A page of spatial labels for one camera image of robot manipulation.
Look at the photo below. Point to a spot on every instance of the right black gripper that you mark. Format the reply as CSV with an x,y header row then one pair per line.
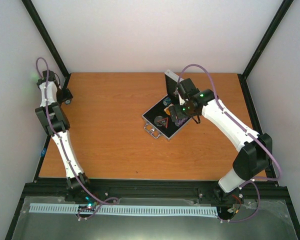
x,y
180,115

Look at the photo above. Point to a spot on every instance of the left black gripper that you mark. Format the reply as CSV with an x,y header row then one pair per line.
x,y
67,95

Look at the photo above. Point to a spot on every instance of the tall purple chip stack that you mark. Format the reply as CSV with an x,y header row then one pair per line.
x,y
180,122

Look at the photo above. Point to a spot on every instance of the orange blue round button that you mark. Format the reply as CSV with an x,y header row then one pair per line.
x,y
167,111

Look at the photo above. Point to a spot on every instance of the red black triangular button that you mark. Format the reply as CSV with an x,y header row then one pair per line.
x,y
163,122

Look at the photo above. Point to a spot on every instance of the clear round dealer button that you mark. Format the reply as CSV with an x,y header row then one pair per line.
x,y
156,119

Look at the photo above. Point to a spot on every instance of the aluminium poker case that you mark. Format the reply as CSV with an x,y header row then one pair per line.
x,y
150,127

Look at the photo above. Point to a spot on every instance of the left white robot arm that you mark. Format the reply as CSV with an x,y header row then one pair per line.
x,y
56,125

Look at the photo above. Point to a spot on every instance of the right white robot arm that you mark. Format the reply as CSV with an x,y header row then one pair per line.
x,y
254,150

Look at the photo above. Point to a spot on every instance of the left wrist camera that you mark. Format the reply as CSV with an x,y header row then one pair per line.
x,y
51,76

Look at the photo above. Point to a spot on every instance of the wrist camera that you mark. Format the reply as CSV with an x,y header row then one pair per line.
x,y
186,88
51,76

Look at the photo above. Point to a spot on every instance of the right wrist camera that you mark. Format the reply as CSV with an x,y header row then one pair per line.
x,y
186,88

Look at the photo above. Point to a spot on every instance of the black aluminium frame rail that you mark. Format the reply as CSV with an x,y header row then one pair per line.
x,y
205,192

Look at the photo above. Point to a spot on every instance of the white slotted cable duct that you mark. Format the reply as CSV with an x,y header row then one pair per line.
x,y
125,210

